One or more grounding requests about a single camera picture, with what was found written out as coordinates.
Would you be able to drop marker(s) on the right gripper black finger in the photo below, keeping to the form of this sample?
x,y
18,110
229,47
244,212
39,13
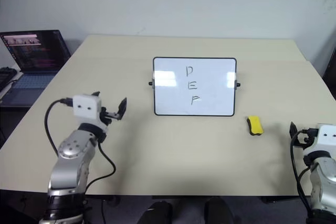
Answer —
x,y
293,132

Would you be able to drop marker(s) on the dark rounded shape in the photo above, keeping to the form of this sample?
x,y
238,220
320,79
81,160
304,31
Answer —
x,y
156,213

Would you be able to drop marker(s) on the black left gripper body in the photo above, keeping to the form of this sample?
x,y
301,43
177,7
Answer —
x,y
106,116

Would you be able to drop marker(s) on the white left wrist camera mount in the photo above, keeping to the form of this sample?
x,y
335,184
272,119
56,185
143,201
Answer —
x,y
86,108

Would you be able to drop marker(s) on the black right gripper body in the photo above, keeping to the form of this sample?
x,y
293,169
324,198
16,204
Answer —
x,y
308,141

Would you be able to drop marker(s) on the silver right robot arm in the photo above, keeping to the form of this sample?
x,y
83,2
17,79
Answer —
x,y
324,176

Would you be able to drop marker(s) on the small black-framed whiteboard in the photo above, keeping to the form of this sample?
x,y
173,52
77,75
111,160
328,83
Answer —
x,y
194,87

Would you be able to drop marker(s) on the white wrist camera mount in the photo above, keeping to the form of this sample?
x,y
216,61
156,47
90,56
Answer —
x,y
326,137
86,108

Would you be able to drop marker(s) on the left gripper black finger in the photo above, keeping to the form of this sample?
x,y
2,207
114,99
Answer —
x,y
97,94
122,108

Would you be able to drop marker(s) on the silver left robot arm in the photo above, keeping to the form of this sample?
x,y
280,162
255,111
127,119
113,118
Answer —
x,y
71,161

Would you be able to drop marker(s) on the open blue laptop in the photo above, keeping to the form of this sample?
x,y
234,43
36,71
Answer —
x,y
34,58

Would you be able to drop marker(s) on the yellow and black eraser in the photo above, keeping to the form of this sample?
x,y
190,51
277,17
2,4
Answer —
x,y
254,125

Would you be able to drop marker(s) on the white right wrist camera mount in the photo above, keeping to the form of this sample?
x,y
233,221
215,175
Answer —
x,y
326,137

